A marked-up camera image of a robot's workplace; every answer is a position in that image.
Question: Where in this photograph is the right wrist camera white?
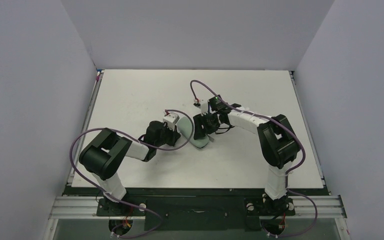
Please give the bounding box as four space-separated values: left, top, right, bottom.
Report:
193 98 209 116

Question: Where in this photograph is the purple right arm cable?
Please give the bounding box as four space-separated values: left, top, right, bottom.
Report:
189 79 318 239

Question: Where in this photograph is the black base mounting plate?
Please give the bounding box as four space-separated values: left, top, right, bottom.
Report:
62 186 329 231

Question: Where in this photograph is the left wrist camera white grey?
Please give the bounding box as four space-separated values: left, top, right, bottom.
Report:
162 113 180 131

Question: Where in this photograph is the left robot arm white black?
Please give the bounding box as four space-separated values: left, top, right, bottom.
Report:
79 121 181 203

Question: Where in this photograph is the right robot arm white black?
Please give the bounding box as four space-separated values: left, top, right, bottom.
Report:
193 96 300 201

